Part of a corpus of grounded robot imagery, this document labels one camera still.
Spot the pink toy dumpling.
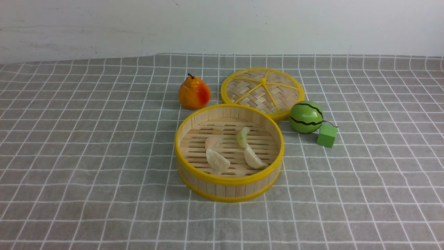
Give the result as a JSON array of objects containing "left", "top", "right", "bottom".
[{"left": 205, "top": 135, "right": 222, "bottom": 149}]

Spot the yellow rimmed bamboo steamer tray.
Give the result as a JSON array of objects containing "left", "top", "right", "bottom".
[{"left": 174, "top": 104, "right": 284, "bottom": 202}]

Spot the white toy dumpling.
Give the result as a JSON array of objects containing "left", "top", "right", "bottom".
[
  {"left": 244, "top": 144, "right": 268, "bottom": 169},
  {"left": 206, "top": 148, "right": 231, "bottom": 173}
]

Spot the yellow rimmed woven steamer lid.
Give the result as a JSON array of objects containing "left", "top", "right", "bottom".
[{"left": 220, "top": 68, "right": 306, "bottom": 122}]

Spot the white toy dumpling front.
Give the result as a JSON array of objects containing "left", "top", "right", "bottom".
[{"left": 206, "top": 148, "right": 231, "bottom": 173}]

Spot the orange toy pear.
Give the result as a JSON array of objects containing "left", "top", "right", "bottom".
[{"left": 179, "top": 73, "right": 211, "bottom": 110}]

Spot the green toy dumpling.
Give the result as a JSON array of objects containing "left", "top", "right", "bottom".
[{"left": 236, "top": 127, "right": 250, "bottom": 149}]

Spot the green wooden cube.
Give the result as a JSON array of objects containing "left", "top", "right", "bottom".
[{"left": 316, "top": 124, "right": 338, "bottom": 148}]

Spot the grey checked tablecloth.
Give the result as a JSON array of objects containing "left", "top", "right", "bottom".
[{"left": 0, "top": 54, "right": 444, "bottom": 250}]

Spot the green toy watermelon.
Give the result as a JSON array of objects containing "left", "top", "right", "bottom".
[{"left": 289, "top": 100, "right": 324, "bottom": 134}]

